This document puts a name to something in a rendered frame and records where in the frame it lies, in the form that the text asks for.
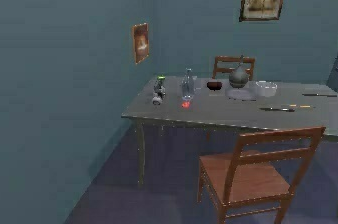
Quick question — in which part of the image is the green topped spray bottle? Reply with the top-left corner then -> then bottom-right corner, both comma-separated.
153,75 -> 167,98

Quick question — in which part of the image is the clear glass bottle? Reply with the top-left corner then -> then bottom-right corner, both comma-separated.
180,68 -> 196,101

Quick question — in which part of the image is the dark red bowl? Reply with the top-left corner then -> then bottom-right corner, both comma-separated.
206,80 -> 223,92

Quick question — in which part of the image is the grey dining table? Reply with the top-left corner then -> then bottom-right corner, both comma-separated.
121,75 -> 338,218

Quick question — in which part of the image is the grey flat plate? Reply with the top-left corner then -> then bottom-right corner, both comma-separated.
224,87 -> 258,101

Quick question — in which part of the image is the brown wooden chair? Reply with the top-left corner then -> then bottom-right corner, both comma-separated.
196,126 -> 327,224
212,55 -> 256,81

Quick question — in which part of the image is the orange framed picture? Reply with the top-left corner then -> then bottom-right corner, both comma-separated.
131,22 -> 150,65

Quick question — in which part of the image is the grey round kettle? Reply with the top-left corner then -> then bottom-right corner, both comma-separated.
228,55 -> 249,89

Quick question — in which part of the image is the clear glass bowl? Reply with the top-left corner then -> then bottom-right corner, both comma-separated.
254,80 -> 279,98

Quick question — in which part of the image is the brown framed picture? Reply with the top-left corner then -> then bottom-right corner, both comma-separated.
239,0 -> 284,23

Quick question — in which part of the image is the dark thin knife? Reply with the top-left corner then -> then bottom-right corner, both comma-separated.
302,93 -> 338,98

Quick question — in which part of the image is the black handled knife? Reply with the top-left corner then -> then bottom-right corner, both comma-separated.
259,106 -> 297,113

